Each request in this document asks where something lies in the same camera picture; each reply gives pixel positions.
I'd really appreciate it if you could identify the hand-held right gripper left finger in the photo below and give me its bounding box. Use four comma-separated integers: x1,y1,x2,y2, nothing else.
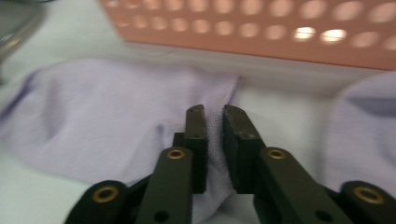
135,104,209,224

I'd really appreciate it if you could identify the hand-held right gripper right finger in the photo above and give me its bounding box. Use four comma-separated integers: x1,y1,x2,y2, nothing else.
221,105,353,224

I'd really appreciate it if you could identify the purple sock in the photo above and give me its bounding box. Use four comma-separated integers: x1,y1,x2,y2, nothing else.
0,58,242,224
320,70,396,195

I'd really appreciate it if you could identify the pink perforated basket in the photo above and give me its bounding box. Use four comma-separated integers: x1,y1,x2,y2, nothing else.
97,0,396,72

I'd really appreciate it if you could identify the clear grey box lid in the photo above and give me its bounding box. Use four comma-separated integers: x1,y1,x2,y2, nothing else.
0,0,50,85

